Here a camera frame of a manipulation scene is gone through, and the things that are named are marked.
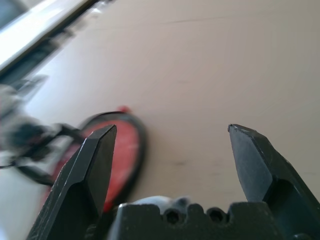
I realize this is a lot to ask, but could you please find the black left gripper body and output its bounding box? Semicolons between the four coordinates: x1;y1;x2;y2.
0;119;59;161

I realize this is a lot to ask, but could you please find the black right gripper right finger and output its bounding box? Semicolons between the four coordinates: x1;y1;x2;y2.
227;123;320;240

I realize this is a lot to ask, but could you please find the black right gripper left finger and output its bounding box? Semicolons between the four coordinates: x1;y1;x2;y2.
26;124;118;240

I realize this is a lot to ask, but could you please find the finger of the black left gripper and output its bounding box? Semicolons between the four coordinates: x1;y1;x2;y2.
56;122;85;144
16;163;57;187

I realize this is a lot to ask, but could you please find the black and red paddle case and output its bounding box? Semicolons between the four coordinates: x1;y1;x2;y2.
44;105;149;214

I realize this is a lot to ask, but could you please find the grey-white plush zipper pendant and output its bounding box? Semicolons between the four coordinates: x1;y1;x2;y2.
134;194;191;214

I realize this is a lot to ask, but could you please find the black-framed side table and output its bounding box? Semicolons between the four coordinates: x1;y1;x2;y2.
0;0;118;77

